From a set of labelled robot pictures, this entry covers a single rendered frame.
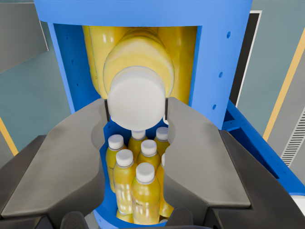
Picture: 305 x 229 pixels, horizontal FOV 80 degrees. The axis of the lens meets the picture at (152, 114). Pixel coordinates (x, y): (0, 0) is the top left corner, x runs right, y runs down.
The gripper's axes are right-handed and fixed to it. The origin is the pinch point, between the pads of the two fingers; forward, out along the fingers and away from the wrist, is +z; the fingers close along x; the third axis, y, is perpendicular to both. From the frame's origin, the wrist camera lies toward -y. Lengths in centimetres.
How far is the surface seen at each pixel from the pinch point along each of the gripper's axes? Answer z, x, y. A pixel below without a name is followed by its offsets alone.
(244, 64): 114, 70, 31
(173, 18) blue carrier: 6.4, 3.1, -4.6
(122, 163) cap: 18.6, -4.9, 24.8
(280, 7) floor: 128, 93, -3
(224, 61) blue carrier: 9.2, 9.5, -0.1
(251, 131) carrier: 63, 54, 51
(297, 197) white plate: 26, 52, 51
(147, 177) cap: 13.9, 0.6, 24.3
